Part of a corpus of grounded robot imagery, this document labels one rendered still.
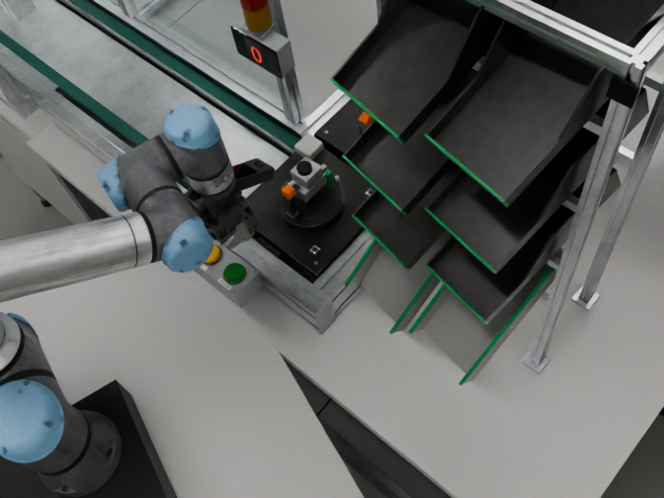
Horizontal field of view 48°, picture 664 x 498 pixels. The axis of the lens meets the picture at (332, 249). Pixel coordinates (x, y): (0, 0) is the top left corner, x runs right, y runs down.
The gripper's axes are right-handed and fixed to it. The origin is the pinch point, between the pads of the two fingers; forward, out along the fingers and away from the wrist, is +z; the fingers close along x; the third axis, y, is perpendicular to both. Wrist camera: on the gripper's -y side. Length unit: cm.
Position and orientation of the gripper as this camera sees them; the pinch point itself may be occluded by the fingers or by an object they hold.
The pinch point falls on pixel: (246, 232)
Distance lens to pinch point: 141.9
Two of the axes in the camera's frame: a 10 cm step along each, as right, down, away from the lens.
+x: 7.4, 5.3, -4.0
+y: -6.6, 6.8, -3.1
